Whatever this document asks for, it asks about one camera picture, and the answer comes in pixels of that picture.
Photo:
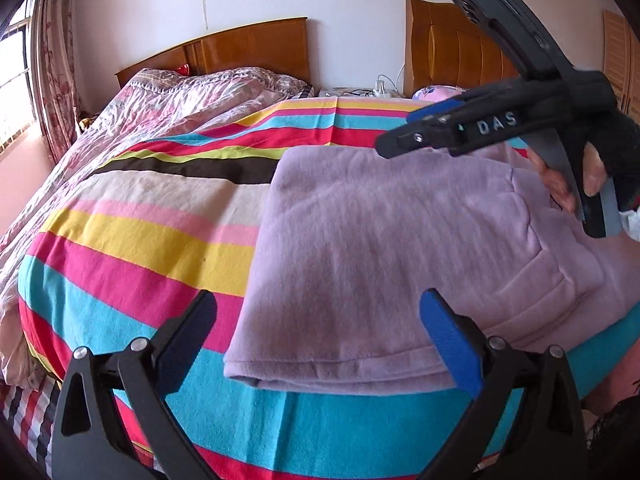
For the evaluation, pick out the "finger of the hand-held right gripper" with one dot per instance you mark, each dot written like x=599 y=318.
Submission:
x=435 y=112
x=410 y=141

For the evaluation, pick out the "dark cloth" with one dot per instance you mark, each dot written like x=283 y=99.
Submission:
x=617 y=435

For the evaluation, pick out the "plain wooden headboard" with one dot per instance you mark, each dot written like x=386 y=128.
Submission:
x=240 y=50

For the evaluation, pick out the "striped colourful blanket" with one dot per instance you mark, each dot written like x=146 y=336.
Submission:
x=150 y=240

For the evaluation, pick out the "small red ornament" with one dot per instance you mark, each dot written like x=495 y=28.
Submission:
x=182 y=68

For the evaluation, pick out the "pink patterned pillow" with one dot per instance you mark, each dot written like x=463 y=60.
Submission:
x=435 y=94

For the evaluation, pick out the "padded wooden headboard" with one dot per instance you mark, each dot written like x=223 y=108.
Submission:
x=440 y=45

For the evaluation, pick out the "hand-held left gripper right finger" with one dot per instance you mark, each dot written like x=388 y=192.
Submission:
x=447 y=340

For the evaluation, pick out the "floral red curtain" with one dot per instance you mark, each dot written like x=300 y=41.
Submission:
x=57 y=60

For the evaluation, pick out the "lilac pants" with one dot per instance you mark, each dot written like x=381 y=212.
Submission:
x=375 y=260

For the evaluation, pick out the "white charger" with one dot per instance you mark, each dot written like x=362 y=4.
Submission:
x=382 y=89

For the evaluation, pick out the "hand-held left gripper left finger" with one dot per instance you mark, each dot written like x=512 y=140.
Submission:
x=192 y=330

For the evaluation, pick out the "person's right hand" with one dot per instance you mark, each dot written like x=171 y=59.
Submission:
x=622 y=155

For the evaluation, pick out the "nightstand with patterned cover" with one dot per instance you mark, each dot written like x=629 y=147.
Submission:
x=345 y=92

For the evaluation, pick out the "floral pink quilt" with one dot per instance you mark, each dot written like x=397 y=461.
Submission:
x=150 y=110

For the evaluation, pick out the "barred window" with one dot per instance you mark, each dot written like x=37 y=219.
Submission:
x=15 y=80

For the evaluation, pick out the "light wooden wardrobe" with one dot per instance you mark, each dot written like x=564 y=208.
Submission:
x=620 y=60

